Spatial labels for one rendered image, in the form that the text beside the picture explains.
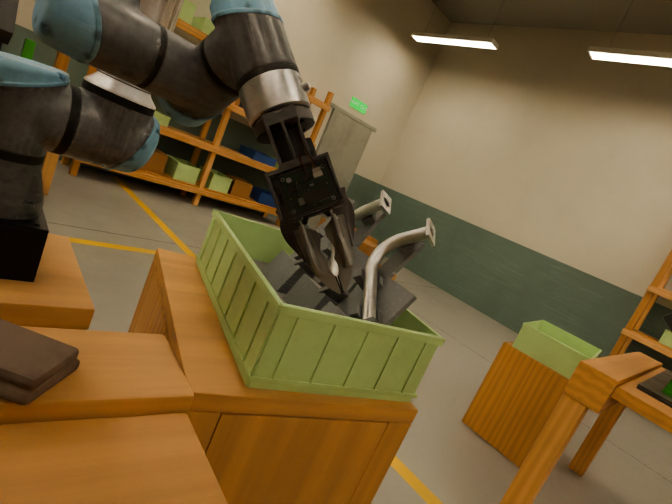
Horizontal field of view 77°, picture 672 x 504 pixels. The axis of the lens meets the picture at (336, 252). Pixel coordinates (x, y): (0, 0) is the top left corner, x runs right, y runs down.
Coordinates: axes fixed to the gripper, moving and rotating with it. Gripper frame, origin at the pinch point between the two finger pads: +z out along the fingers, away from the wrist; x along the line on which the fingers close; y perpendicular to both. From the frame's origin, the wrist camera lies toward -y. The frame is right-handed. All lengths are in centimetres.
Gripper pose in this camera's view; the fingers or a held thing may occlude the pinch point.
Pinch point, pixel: (339, 282)
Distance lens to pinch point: 51.6
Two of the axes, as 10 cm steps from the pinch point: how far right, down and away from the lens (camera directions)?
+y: 0.0, 0.0, -10.0
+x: 9.4, -3.3, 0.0
